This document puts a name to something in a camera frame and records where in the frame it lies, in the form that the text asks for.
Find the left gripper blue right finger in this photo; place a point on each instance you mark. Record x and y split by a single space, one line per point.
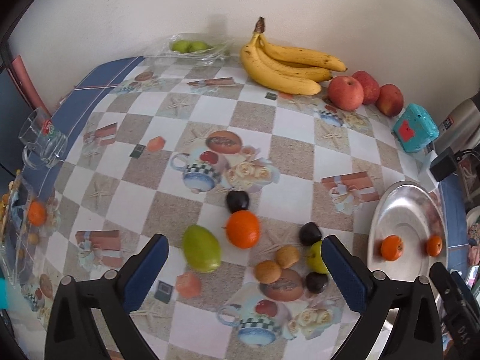
352 277

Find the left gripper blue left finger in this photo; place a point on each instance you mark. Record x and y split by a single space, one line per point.
140 271

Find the dark plum three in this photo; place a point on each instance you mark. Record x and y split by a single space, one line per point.
316 282

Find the orange tangerine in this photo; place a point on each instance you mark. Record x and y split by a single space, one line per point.
392 248
243 229
434 246

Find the green mango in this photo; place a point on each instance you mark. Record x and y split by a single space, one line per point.
201 248

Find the dark plum two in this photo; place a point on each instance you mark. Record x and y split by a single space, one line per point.
309 234

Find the brown round fruit two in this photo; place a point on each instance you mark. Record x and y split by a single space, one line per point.
287 256

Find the brown round fruit one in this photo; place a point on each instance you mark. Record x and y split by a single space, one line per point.
268 271

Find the dark plum one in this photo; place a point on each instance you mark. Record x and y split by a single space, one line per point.
237 200

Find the clear bag green fruits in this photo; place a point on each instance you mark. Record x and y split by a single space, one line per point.
202 47

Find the large steel bowl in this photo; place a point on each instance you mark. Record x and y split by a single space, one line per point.
408 211

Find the orange in plastic tray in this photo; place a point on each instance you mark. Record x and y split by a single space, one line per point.
37 213

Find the clear plastic fruit tray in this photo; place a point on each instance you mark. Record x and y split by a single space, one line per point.
19 239

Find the checkered printed tablecloth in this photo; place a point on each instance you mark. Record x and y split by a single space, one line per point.
155 146

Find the black power adapter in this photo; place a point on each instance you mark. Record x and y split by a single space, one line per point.
444 165

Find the clear glass mug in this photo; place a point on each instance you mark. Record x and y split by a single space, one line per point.
44 144

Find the steel thermos flask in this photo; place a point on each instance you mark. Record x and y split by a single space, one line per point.
460 130

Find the red apple right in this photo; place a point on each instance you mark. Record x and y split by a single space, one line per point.
390 101

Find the pale red apple front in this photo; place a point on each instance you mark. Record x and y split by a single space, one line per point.
346 93

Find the red apple middle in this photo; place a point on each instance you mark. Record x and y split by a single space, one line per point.
370 87

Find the yellow banana bunch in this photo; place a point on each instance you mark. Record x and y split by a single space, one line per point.
287 69

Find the teal toy camera box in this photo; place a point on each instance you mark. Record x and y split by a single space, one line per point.
415 129

